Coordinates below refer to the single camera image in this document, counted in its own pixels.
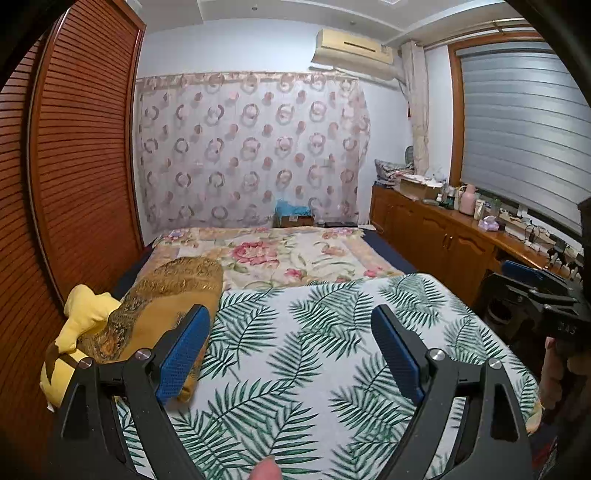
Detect pink thermos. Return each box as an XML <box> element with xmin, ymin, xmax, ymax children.
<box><xmin>458</xmin><ymin>184</ymin><xmax>478</xmax><ymax>215</ymax></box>

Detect open cardboard box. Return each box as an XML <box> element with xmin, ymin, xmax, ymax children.
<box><xmin>399</xmin><ymin>175</ymin><xmax>444</xmax><ymax>201</ymax></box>

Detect stack of folded quilts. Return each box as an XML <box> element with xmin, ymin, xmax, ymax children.
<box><xmin>374</xmin><ymin>159</ymin><xmax>414</xmax><ymax>188</ymax></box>

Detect yellow plush toy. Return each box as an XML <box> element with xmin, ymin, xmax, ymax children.
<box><xmin>41</xmin><ymin>284</ymin><xmax>122</xmax><ymax>409</ymax></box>

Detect blue cloth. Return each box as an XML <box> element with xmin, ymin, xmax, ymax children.
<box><xmin>276</xmin><ymin>199</ymin><xmax>312</xmax><ymax>217</ymax></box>

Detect wooden window frame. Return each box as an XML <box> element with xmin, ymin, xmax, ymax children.
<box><xmin>445</xmin><ymin>34</ymin><xmax>555</xmax><ymax>195</ymax></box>

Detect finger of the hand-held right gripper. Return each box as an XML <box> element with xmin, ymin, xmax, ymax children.
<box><xmin>487</xmin><ymin>272</ymin><xmax>578</xmax><ymax>319</ymax></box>
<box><xmin>502</xmin><ymin>260</ymin><xmax>575</xmax><ymax>294</ymax></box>

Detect beige air conditioner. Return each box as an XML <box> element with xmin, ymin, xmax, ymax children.
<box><xmin>310</xmin><ymin>28</ymin><xmax>402</xmax><ymax>84</ymax></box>

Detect palm leaf print sheet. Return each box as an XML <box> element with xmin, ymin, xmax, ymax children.
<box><xmin>113</xmin><ymin>272</ymin><xmax>541</xmax><ymax>480</ymax></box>

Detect wooden cabinet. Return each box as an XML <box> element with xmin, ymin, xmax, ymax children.
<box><xmin>369</xmin><ymin>185</ymin><xmax>591</xmax><ymax>319</ymax></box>

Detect small cardboard box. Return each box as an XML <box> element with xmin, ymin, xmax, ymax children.
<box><xmin>277</xmin><ymin>213</ymin><xmax>315</xmax><ymax>228</ymax></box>

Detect beige window curtain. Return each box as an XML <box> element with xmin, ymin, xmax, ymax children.
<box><xmin>399</xmin><ymin>41</ymin><xmax>432</xmax><ymax>176</ymax></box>

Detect person's right hand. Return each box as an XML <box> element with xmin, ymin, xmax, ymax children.
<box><xmin>538</xmin><ymin>337</ymin><xmax>564</xmax><ymax>411</ymax></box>

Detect floral blanket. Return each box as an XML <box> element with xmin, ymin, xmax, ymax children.
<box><xmin>150</xmin><ymin>226</ymin><xmax>404</xmax><ymax>291</ymax></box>

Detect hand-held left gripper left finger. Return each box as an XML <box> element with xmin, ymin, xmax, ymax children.
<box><xmin>50</xmin><ymin>305</ymin><xmax>212</xmax><ymax>480</ymax></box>

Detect grey window blind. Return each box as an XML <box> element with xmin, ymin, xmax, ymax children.
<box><xmin>459</xmin><ymin>41</ymin><xmax>591</xmax><ymax>236</ymax></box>

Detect person's left hand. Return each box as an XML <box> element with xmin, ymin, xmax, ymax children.
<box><xmin>249</xmin><ymin>456</ymin><xmax>283</xmax><ymax>480</ymax></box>

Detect circle print sheer curtain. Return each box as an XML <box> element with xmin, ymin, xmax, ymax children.
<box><xmin>135</xmin><ymin>71</ymin><xmax>372</xmax><ymax>232</ymax></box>

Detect brown patterned shirt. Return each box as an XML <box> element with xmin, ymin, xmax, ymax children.
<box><xmin>74</xmin><ymin>257</ymin><xmax>225</xmax><ymax>403</ymax></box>

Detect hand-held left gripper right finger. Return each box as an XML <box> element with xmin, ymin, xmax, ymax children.
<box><xmin>370</xmin><ymin>305</ymin><xmax>534</xmax><ymax>480</ymax></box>

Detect wooden slatted wardrobe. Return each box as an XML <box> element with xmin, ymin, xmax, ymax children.
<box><xmin>0</xmin><ymin>0</ymin><xmax>146</xmax><ymax>462</ymax></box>

